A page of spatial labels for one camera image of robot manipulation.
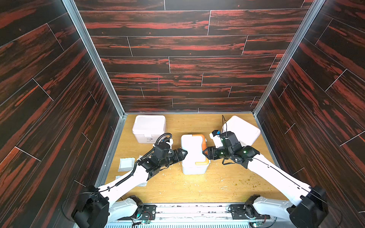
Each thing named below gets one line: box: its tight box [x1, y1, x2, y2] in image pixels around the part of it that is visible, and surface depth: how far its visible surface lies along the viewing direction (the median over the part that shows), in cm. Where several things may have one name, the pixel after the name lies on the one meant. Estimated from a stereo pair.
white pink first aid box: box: [221, 115, 261, 147], surface depth 95 cm
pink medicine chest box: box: [132, 114, 167, 144], surface depth 96 cm
